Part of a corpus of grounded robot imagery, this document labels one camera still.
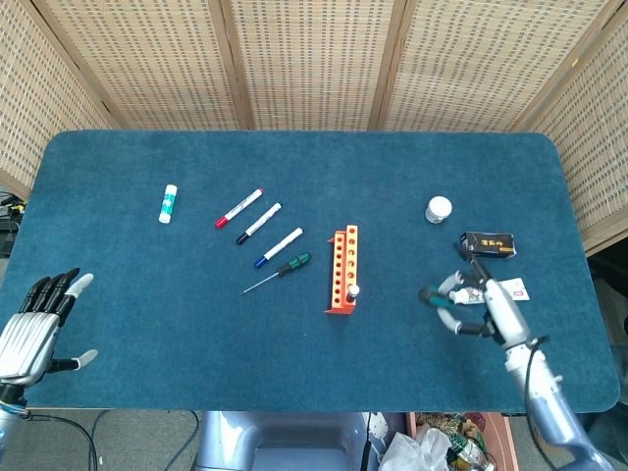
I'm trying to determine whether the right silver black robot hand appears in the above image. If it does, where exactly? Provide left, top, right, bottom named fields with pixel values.
left=431, top=242, right=534, bottom=349

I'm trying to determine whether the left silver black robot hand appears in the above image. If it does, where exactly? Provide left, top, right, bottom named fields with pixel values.
left=0, top=267, right=99, bottom=389

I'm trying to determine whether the thick-shaft green black screwdriver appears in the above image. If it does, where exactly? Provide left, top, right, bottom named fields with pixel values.
left=417, top=288, right=457, bottom=310

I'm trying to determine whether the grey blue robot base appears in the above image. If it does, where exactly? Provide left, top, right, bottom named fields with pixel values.
left=195, top=410, right=379, bottom=471

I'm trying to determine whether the orange tool rack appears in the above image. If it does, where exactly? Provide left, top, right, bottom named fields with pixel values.
left=324, top=224, right=362, bottom=319

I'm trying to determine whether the white floral toothpaste tube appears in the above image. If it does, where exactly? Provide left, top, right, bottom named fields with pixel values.
left=448, top=277, right=532, bottom=306

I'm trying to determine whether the black cardboard box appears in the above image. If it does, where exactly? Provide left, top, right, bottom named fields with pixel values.
left=459, top=231, right=518, bottom=258

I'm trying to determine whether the white round jar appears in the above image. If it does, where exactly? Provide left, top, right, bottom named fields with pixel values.
left=424, top=195, right=453, bottom=225

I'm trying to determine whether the pink storage box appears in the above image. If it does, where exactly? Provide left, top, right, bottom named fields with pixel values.
left=406, top=411, right=521, bottom=471

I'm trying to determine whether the white plastic bag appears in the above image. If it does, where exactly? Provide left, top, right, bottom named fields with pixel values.
left=380, top=425, right=452, bottom=471

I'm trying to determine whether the white green glue stick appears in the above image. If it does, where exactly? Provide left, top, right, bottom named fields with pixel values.
left=158, top=183, right=179, bottom=225

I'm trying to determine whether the thin-shaft green black screwdriver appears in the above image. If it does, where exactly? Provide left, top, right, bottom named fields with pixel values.
left=239, top=251, right=312, bottom=296

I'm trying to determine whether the blue cap whiteboard marker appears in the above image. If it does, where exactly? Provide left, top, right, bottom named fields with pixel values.
left=253, top=227, right=304, bottom=269

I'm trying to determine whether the red cap whiteboard marker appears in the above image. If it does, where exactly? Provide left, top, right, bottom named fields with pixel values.
left=214, top=187, right=265, bottom=230

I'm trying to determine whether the blue carpet table mat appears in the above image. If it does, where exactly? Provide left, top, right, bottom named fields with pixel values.
left=0, top=130, right=622, bottom=413

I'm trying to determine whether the black cap whiteboard marker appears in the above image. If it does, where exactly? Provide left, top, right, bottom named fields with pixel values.
left=235, top=202, right=284, bottom=245

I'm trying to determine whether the woven wooden folding screen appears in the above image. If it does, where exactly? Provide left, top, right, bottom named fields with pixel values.
left=0, top=0, right=628, bottom=256

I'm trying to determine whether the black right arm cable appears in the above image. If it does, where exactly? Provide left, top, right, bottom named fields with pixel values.
left=521, top=336, right=563, bottom=470

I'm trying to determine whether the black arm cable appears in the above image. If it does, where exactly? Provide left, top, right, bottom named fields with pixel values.
left=22, top=411, right=102, bottom=471
left=521, top=336, right=563, bottom=470

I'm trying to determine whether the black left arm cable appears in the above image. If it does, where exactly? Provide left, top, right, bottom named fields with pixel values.
left=22, top=411, right=102, bottom=471

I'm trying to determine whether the black equipment with cables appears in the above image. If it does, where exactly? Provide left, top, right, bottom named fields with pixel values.
left=0, top=193, right=26, bottom=257

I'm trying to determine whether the blue floor cable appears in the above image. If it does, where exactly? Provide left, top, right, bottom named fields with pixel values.
left=169, top=410, right=201, bottom=471

